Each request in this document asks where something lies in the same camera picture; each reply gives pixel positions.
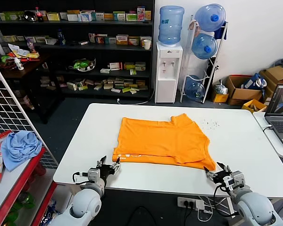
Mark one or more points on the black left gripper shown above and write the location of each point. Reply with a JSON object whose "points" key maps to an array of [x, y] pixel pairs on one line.
{"points": [[108, 170]]}

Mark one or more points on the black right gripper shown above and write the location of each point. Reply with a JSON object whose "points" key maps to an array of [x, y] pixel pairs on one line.
{"points": [[221, 177]]}

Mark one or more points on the orange t-shirt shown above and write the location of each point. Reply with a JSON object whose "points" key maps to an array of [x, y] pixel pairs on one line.
{"points": [[160, 143]]}

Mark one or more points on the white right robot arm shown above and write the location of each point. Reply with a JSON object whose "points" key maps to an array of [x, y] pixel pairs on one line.
{"points": [[254, 207]]}

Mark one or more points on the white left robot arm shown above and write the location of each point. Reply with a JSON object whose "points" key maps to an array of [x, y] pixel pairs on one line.
{"points": [[85, 207]]}

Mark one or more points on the large white table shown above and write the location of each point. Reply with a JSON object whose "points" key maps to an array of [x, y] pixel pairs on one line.
{"points": [[231, 155]]}

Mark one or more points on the white power strip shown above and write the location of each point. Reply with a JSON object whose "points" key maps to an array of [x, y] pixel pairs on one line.
{"points": [[191, 203]]}

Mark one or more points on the small white side table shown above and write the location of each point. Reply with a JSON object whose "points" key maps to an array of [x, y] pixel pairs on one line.
{"points": [[277, 149]]}

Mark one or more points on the small yellow box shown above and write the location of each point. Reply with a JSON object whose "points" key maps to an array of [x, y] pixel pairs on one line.
{"points": [[220, 98]]}

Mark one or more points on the yellow plastic crate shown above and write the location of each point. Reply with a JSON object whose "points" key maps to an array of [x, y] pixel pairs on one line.
{"points": [[253, 104]]}

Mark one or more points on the blue white snack pack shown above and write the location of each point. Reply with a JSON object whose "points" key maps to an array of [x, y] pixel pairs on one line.
{"points": [[49, 212]]}

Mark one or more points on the grey open laptop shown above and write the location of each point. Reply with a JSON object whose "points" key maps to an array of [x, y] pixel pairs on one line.
{"points": [[281, 122]]}

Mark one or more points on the open brown cardboard box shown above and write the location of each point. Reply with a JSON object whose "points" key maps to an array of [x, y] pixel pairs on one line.
{"points": [[247, 95]]}

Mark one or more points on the clear plastic bag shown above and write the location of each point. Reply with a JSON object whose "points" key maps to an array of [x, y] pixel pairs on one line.
{"points": [[220, 89]]}

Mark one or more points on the blue racked water jug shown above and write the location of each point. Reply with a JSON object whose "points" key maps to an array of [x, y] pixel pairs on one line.
{"points": [[208, 16], [194, 89], [202, 46]]}

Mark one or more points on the light blue crumpled garment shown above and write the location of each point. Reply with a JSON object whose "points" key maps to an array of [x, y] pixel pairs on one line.
{"points": [[20, 150]]}

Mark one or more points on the green plastic bottle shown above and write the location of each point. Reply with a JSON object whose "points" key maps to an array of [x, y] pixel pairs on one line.
{"points": [[26, 200]]}

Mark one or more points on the red and white rack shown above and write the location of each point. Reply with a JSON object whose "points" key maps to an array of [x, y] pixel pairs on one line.
{"points": [[16, 179]]}

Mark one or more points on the blue bag in box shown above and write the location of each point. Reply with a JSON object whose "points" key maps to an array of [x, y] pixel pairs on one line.
{"points": [[252, 82]]}

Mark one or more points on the white red flat box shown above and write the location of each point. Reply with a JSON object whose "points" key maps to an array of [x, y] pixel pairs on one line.
{"points": [[115, 66]]}

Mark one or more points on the white metal jug rack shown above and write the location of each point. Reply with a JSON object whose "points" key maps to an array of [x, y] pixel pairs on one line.
{"points": [[214, 70]]}

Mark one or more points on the bowl with green fruit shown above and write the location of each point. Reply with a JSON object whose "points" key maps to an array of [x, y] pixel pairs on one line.
{"points": [[82, 64]]}

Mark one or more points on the white water dispenser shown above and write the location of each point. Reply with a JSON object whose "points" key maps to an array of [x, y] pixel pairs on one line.
{"points": [[166, 77]]}

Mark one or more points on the black shelf unit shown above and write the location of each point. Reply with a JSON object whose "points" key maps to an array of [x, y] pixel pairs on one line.
{"points": [[108, 50]]}

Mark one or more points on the stacked brown cardboard boxes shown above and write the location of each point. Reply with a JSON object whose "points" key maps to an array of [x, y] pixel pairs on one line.
{"points": [[277, 74]]}

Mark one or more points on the orange white medicine box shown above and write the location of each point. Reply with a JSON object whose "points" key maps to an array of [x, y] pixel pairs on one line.
{"points": [[122, 40]]}

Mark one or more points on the dark wooden table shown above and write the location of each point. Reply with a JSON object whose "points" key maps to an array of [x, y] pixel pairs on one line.
{"points": [[26, 70]]}

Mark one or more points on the white paper cup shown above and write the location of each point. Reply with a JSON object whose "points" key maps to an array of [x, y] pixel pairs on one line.
{"points": [[147, 44]]}

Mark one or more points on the red white medicine box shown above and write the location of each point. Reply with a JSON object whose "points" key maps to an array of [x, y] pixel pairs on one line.
{"points": [[133, 41]]}

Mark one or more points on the small white bottle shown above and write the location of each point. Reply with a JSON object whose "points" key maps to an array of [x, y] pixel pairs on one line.
{"points": [[19, 64]]}

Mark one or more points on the dark blue bottle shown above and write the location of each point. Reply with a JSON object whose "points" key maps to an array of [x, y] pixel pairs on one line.
{"points": [[60, 38]]}

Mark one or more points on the yellow paper pile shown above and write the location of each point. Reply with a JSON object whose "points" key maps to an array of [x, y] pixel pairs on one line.
{"points": [[26, 53]]}

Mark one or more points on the purple drink bottle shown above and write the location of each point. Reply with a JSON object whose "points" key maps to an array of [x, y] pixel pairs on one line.
{"points": [[31, 46]]}

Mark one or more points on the blue upright water jug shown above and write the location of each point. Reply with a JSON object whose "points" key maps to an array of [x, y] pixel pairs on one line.
{"points": [[171, 26]]}

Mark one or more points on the pink upright box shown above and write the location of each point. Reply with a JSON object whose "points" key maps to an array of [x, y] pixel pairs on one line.
{"points": [[140, 14]]}

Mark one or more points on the cola bottle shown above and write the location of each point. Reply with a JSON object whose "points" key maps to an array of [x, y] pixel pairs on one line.
{"points": [[39, 15]]}

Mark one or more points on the shiny black bowl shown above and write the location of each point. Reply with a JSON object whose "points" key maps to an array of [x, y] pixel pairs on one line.
{"points": [[29, 16]]}

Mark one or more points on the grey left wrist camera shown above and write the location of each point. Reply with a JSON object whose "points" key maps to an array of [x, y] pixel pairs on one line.
{"points": [[94, 174]]}

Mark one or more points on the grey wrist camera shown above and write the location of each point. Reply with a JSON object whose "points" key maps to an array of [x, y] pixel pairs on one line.
{"points": [[237, 179], [94, 174]]}

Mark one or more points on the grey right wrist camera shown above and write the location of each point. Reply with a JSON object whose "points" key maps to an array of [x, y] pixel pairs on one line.
{"points": [[237, 179]]}

